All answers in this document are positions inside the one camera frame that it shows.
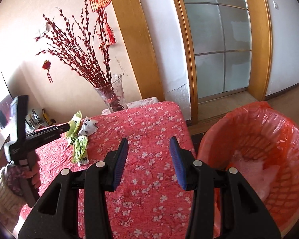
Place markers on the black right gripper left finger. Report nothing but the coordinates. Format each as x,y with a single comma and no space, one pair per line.
55,214

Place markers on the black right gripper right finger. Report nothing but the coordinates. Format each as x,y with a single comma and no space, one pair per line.
243,214

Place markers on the clear bubble wrap sheet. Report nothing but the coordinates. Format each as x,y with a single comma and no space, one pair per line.
257,176

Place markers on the knitted cream sleeve forearm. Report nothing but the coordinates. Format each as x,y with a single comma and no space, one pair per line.
11,195

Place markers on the red lined trash basket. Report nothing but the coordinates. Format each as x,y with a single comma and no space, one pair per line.
263,145

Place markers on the person's left hand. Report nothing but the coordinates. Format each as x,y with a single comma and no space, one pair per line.
34,175

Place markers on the black television screen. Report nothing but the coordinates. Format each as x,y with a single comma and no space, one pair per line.
5,102

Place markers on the light green wrapper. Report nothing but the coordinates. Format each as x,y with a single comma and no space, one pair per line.
75,124
80,155

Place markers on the white spotted wrapper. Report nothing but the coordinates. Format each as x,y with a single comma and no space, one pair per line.
89,127

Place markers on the small red lantern ornament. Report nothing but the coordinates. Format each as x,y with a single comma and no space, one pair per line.
46,66

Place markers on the red floral tablecloth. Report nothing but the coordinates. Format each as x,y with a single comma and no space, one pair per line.
149,203

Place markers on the glass vase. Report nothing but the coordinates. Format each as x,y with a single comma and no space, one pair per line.
113,94

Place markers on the red berry branches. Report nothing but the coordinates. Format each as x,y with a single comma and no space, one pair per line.
80,43

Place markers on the red Fu knot ornament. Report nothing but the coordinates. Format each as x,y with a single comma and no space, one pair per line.
102,4

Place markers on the wooden framed glass door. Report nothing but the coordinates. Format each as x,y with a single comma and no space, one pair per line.
228,48

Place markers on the small white door switch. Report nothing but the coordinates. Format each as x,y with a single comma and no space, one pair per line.
275,4

